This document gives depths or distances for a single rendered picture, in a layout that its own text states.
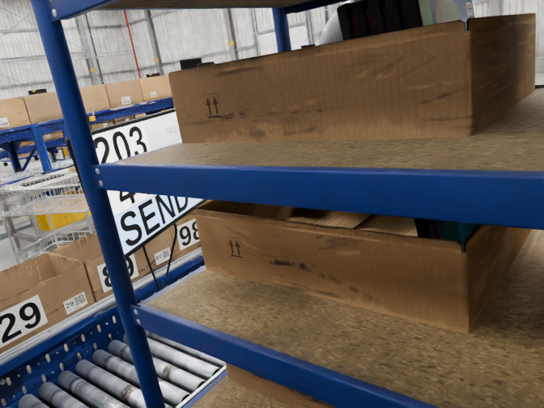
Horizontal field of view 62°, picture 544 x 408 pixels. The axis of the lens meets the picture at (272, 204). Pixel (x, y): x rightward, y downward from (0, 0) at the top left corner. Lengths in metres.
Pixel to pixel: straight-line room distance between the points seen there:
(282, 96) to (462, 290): 0.28
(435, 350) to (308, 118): 0.27
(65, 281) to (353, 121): 1.43
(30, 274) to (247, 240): 1.49
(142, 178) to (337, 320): 0.27
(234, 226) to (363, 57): 0.30
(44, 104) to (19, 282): 4.84
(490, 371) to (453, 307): 0.07
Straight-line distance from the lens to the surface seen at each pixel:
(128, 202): 1.15
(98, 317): 1.80
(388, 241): 0.50
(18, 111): 6.56
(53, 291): 1.77
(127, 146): 1.18
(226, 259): 0.68
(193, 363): 1.59
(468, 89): 0.44
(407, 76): 0.46
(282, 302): 0.59
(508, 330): 0.53
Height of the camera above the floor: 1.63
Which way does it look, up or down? 17 degrees down
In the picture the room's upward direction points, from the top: 9 degrees counter-clockwise
